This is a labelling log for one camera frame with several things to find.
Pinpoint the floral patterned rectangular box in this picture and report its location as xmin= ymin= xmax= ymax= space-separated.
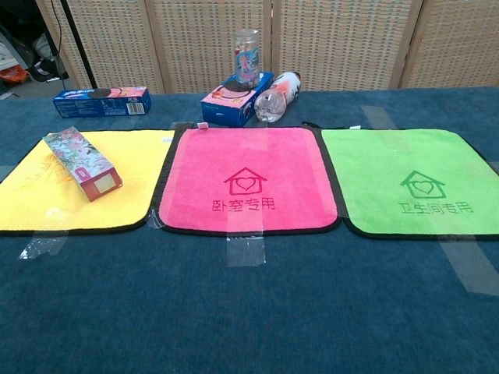
xmin=41 ymin=125 xmax=124 ymax=203

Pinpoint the short blue pink Oreo box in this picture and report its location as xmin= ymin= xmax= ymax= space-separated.
xmin=200 ymin=71 xmax=275 ymax=128

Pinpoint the blue Oreo cookie pack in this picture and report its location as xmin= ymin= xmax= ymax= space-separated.
xmin=52 ymin=86 xmax=152 ymax=119

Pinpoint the pink microfiber cloth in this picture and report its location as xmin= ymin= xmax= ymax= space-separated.
xmin=150 ymin=122 xmax=344 ymax=237

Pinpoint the clear tape strip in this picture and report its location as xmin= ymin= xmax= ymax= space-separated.
xmin=360 ymin=104 xmax=410 ymax=149
xmin=18 ymin=229 xmax=70 ymax=261
xmin=438 ymin=233 xmax=499 ymax=296
xmin=225 ymin=212 xmax=268 ymax=269

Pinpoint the clear plastic drink bottle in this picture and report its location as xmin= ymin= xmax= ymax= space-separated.
xmin=253 ymin=71 xmax=303 ymax=124

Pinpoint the yellow microfiber cloth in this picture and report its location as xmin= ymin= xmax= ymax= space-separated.
xmin=0 ymin=129 xmax=176 ymax=237

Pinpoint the blue felt table cover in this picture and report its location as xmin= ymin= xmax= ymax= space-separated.
xmin=0 ymin=85 xmax=499 ymax=374

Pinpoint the clear plastic jar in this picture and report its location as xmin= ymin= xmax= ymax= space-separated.
xmin=233 ymin=28 xmax=261 ymax=87

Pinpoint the green microfiber cloth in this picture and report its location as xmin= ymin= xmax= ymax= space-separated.
xmin=302 ymin=121 xmax=499 ymax=239

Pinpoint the woven wooden folding screen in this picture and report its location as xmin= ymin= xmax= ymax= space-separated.
xmin=34 ymin=0 xmax=499 ymax=94

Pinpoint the black tripod stand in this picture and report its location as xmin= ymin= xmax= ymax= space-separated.
xmin=62 ymin=0 xmax=98 ymax=90

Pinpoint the orange plastic bag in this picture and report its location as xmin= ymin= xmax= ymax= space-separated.
xmin=0 ymin=65 xmax=31 ymax=83

